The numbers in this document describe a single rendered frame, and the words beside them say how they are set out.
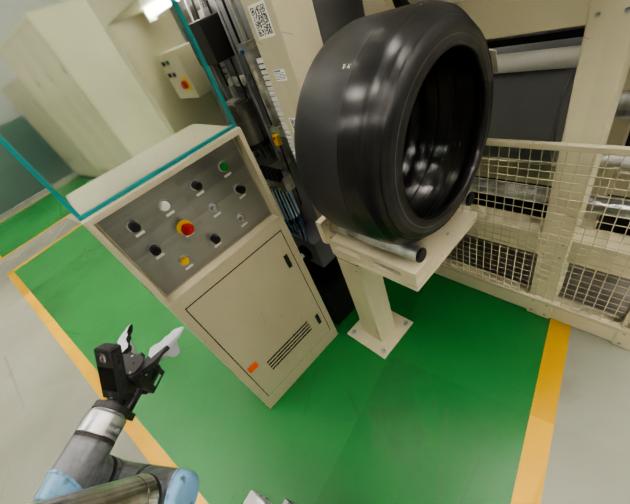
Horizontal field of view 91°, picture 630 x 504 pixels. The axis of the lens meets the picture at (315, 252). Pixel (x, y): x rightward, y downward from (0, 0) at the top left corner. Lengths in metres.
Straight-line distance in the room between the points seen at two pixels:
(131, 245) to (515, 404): 1.61
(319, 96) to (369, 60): 0.12
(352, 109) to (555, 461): 1.44
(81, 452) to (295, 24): 1.04
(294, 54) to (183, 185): 0.52
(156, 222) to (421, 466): 1.38
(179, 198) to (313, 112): 0.58
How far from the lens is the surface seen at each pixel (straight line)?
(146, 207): 1.10
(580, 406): 1.74
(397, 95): 0.66
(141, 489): 0.70
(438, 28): 0.76
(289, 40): 0.96
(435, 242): 1.09
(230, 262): 1.22
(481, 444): 1.61
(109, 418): 0.78
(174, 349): 0.83
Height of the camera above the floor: 1.54
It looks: 39 degrees down
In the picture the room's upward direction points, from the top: 23 degrees counter-clockwise
